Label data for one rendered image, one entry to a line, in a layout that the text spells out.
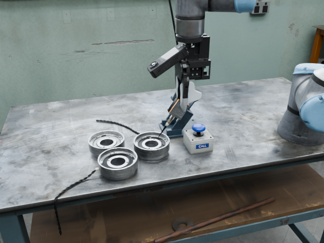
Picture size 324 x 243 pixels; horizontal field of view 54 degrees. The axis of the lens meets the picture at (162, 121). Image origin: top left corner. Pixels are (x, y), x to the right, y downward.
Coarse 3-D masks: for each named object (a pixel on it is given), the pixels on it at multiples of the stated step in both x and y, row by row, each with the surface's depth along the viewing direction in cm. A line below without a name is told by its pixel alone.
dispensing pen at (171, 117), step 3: (177, 99) 91; (174, 102) 92; (171, 105) 92; (168, 108) 93; (171, 108) 92; (168, 111) 92; (171, 117) 93; (174, 117) 93; (168, 120) 93; (171, 120) 93; (168, 123) 94; (165, 126) 94; (159, 135) 95
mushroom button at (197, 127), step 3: (198, 123) 94; (192, 126) 93; (195, 126) 93; (198, 126) 93; (201, 126) 93; (204, 126) 93; (192, 129) 93; (195, 129) 92; (198, 129) 92; (201, 129) 92; (204, 129) 92; (198, 132) 94
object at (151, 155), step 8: (136, 136) 94; (144, 136) 97; (152, 136) 97; (160, 136) 96; (136, 144) 93; (144, 144) 93; (152, 144) 95; (160, 144) 93; (168, 144) 91; (136, 152) 91; (144, 152) 89; (152, 152) 88; (160, 152) 89; (152, 160) 90
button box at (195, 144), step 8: (184, 136) 97; (192, 136) 93; (200, 136) 93; (208, 136) 93; (184, 144) 98; (192, 144) 91; (200, 144) 92; (208, 144) 93; (192, 152) 93; (200, 152) 93
